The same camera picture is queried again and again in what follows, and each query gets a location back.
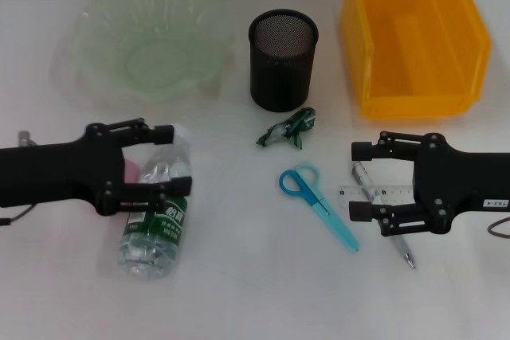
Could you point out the yellow plastic bin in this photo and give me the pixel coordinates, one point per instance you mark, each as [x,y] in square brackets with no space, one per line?
[418,57]

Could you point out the clear green-label water bottle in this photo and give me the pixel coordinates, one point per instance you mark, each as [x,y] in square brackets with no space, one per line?
[151,244]

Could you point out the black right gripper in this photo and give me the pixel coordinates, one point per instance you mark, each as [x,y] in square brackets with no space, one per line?
[458,180]

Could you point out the translucent green fruit plate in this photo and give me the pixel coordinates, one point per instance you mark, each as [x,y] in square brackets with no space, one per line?
[159,61]

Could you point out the silver white pen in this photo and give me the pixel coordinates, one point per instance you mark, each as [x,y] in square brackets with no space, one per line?
[404,250]

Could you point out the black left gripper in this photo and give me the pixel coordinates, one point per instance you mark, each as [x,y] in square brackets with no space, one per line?
[60,173]

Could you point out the transparent plastic ruler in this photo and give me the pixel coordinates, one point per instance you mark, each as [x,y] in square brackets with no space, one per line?
[390,194]

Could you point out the green plastic wrapper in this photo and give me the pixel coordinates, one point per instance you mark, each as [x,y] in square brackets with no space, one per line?
[289,129]

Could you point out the black mesh pen holder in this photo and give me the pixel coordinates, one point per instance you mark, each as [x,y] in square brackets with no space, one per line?
[281,73]

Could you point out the blue teal scissors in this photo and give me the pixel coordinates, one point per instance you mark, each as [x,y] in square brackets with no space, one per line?
[318,204]

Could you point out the pink peach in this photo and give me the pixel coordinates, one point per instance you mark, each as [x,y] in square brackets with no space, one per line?
[131,170]

